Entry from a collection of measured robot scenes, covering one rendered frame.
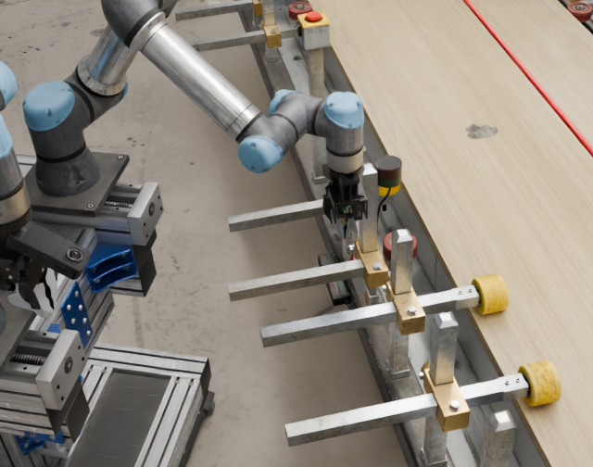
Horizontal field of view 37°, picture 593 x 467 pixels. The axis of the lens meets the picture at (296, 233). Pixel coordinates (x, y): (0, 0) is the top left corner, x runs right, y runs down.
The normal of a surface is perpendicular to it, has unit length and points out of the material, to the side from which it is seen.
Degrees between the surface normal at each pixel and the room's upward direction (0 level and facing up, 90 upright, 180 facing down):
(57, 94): 8
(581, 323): 0
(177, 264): 0
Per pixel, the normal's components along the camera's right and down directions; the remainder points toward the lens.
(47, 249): 0.45, -0.62
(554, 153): -0.05, -0.76
